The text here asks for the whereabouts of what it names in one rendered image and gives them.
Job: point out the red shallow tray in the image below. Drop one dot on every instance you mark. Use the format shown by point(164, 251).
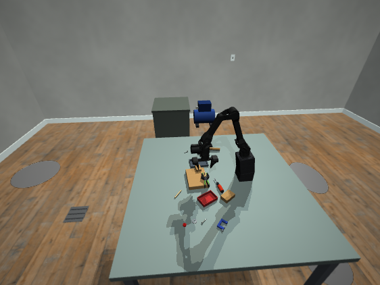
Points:
point(207, 198)

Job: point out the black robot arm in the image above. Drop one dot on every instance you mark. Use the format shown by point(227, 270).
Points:
point(206, 138)

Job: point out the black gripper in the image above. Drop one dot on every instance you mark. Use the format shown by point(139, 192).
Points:
point(205, 157)

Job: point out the tan wooden block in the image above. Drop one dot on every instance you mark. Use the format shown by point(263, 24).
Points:
point(227, 196)

